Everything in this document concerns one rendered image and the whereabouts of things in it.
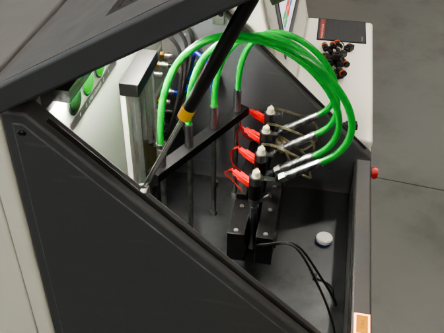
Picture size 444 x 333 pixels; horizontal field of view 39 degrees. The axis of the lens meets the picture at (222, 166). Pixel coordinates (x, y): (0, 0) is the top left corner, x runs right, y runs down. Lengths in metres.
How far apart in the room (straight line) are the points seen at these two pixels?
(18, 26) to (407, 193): 2.35
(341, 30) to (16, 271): 1.41
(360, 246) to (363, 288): 0.12
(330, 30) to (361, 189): 0.77
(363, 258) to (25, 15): 0.82
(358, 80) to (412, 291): 1.05
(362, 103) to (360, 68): 0.20
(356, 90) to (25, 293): 1.10
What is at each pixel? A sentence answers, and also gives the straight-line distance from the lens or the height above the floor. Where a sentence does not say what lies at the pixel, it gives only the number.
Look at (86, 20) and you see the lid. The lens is 0.85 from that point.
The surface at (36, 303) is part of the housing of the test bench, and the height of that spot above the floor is 1.04.
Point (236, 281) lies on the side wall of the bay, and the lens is 0.99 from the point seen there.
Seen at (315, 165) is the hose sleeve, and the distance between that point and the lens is 1.24.
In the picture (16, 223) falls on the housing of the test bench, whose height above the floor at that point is 1.24.
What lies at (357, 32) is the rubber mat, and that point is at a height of 0.98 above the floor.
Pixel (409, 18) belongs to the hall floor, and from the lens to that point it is 4.73.
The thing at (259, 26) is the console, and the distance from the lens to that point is 1.50.
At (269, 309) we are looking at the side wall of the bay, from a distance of 1.02.
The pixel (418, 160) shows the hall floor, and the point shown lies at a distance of 3.28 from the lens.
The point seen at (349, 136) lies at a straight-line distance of 1.19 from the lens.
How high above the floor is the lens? 1.92
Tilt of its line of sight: 39 degrees down
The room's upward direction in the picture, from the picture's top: 1 degrees clockwise
